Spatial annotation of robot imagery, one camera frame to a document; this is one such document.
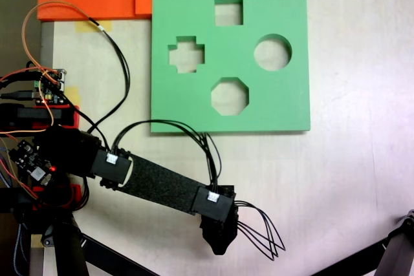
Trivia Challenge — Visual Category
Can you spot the black arm wire bundle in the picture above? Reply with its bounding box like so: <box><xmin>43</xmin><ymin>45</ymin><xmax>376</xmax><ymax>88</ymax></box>
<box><xmin>111</xmin><ymin>120</ymin><xmax>223</xmax><ymax>193</ymax></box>

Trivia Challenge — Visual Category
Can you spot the long black cable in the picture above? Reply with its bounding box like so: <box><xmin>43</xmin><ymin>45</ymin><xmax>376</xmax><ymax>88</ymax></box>
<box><xmin>86</xmin><ymin>17</ymin><xmax>131</xmax><ymax>135</ymax></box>

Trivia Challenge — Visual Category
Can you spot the wide yellow tape strip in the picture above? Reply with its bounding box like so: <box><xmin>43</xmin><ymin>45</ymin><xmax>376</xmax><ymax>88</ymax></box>
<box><xmin>75</xmin><ymin>20</ymin><xmax>113</xmax><ymax>34</ymax></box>

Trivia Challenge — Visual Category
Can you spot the blue white braided cable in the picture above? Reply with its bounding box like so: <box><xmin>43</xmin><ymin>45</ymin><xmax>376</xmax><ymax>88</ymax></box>
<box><xmin>12</xmin><ymin>222</ymin><xmax>30</xmax><ymax>276</ymax></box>

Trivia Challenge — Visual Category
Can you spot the motor controller circuit board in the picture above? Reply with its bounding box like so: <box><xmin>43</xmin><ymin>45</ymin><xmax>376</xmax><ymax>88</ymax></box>
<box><xmin>32</xmin><ymin>68</ymin><xmax>71</xmax><ymax>108</ymax></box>

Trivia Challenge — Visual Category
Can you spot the thin orange wire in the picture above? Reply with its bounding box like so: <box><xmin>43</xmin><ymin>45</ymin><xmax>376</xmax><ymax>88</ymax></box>
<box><xmin>0</xmin><ymin>0</ymin><xmax>94</xmax><ymax>135</ymax></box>

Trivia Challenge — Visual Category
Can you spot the thin black tripod leg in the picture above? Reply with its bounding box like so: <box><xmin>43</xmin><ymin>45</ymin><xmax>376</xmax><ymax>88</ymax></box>
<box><xmin>310</xmin><ymin>237</ymin><xmax>389</xmax><ymax>276</ymax></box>
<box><xmin>80</xmin><ymin>233</ymin><xmax>159</xmax><ymax>276</ymax></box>

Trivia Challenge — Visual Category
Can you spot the green shape sorting board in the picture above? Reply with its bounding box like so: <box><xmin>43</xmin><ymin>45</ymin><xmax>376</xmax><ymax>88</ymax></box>
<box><xmin>150</xmin><ymin>0</ymin><xmax>311</xmax><ymax>134</ymax></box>

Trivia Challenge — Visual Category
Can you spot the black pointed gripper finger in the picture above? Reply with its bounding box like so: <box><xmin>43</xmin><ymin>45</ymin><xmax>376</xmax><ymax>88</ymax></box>
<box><xmin>206</xmin><ymin>236</ymin><xmax>236</xmax><ymax>256</ymax></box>

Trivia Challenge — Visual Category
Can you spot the red and black table clamp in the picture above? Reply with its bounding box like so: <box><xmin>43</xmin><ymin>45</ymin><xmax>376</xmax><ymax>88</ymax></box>
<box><xmin>0</xmin><ymin>103</ymin><xmax>80</xmax><ymax>128</ymax></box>
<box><xmin>0</xmin><ymin>184</ymin><xmax>82</xmax><ymax>214</ymax></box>

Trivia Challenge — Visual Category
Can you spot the thick black tripod leg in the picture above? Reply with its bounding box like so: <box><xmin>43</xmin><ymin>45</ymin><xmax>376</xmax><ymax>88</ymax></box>
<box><xmin>41</xmin><ymin>216</ymin><xmax>90</xmax><ymax>276</ymax></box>
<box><xmin>376</xmin><ymin>209</ymin><xmax>414</xmax><ymax>276</ymax></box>

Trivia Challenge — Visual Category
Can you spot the black gripper wire bundle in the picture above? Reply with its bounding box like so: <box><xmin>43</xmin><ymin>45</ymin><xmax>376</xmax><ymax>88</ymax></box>
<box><xmin>234</xmin><ymin>201</ymin><xmax>287</xmax><ymax>261</ymax></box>

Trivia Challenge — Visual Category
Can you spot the black power circuit board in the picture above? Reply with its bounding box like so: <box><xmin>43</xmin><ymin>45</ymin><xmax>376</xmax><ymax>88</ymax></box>
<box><xmin>8</xmin><ymin>139</ymin><xmax>56</xmax><ymax>188</ymax></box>

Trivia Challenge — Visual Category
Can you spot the small yellow tape piece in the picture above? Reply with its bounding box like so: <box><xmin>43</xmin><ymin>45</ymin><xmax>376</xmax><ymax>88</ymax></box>
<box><xmin>64</xmin><ymin>87</ymin><xmax>80</xmax><ymax>105</ymax></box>

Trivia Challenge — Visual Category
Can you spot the black USB cable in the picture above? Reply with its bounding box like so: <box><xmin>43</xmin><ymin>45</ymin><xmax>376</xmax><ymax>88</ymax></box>
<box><xmin>0</xmin><ymin>90</ymin><xmax>41</xmax><ymax>100</ymax></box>

